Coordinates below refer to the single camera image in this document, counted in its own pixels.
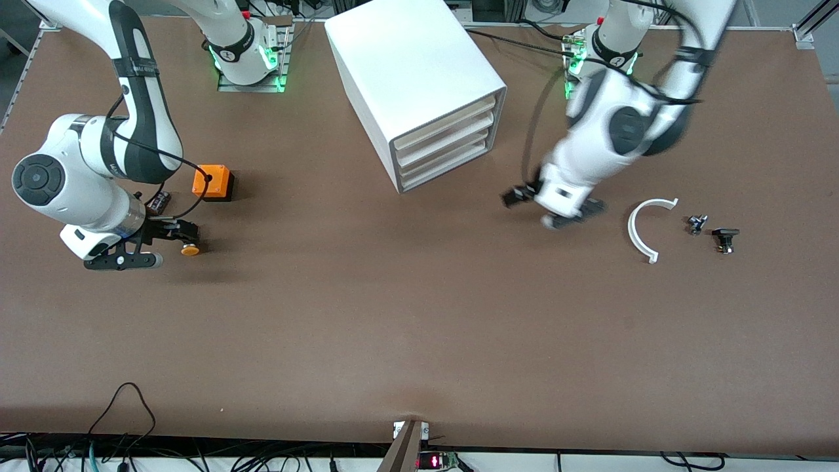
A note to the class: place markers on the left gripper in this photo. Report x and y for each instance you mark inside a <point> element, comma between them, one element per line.
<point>522,194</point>

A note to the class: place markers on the small black terminal block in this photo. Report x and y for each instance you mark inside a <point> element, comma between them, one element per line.
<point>157,203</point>

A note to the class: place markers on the orange push button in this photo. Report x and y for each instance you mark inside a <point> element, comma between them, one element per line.
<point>191,250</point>

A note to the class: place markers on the orange box with hole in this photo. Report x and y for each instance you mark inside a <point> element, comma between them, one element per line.
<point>216,183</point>

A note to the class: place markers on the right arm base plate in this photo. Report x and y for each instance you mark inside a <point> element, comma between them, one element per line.
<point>252,84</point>

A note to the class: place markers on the black button holder part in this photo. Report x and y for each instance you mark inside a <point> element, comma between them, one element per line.
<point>725,239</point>

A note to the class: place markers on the white drawer cabinet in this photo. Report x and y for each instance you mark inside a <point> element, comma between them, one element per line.
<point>406,65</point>

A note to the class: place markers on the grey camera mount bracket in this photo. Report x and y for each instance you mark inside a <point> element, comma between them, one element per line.
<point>406,449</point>

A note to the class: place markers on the white drawer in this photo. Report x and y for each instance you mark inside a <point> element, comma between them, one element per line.
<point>446,121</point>
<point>449,156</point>
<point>449,139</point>

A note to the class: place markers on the white curved plastic arc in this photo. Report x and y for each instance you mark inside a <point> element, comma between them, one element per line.
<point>632,229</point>

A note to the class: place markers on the small metal contact part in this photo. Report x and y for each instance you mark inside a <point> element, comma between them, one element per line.
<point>696,224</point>

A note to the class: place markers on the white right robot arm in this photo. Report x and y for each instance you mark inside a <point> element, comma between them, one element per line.
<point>78,170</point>

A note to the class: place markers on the device with red display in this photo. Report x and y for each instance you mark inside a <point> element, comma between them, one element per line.
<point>436,460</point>

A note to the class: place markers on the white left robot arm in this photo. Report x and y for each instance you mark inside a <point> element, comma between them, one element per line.
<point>623,131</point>

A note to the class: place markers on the aluminium corner bracket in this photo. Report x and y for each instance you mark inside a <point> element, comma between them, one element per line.
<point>49,25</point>
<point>803,36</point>

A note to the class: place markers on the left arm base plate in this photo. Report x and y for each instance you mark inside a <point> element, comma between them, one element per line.
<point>569,88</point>

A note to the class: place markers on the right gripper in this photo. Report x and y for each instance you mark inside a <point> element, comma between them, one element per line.
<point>162,229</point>

